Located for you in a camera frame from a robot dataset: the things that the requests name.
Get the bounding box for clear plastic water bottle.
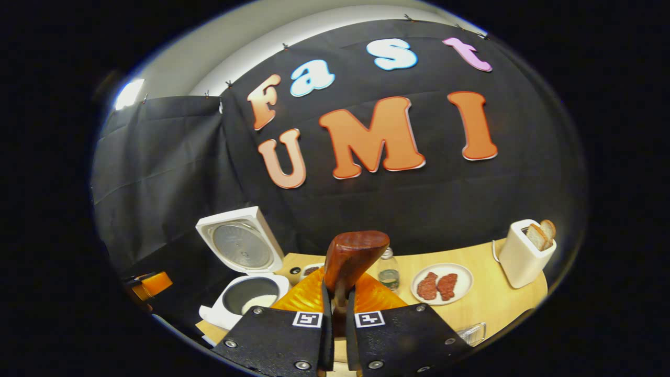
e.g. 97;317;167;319
377;247;401;293

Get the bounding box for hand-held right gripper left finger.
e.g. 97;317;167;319
211;267;334;376

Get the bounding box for metal wire chopstick holder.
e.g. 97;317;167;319
455;322;488;347

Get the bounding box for brown wooden spoon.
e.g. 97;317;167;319
324;230;391;337

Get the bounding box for white toaster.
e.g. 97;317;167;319
498;219;557;290

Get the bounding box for white rice heap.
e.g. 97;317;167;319
241;294;278;315

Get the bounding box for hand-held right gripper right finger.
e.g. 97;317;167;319
345;270;473;376

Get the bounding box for ceiling light panel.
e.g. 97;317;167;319
115;78;146;111

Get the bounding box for red meat piece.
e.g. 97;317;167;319
417;271;439;301
437;273;459;302

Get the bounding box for white oval plate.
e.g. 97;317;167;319
410;262;474;306

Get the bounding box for white rice cooker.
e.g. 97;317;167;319
195;206;291;331

